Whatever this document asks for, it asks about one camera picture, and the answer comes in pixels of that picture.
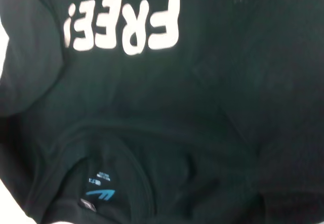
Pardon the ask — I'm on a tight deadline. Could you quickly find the black FREE print t-shirt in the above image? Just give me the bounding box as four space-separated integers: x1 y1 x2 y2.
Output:
0 0 324 224

